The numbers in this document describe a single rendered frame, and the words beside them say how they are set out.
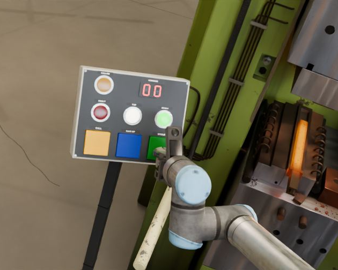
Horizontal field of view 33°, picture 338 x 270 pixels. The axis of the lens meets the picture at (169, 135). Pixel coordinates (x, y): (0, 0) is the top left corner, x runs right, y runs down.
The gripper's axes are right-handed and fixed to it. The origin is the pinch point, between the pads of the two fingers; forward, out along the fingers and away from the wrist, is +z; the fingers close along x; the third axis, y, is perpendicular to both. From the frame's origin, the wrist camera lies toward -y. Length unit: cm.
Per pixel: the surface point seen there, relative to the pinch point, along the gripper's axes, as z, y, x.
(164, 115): 2.7, -10.0, 0.1
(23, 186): 121, 49, -36
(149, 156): 2.4, 3.3, -3.0
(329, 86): -16, -26, 44
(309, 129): 21, -8, 62
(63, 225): 100, 61, -16
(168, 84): 3.1, -19.8, 0.2
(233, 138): 22.2, -1.8, 32.1
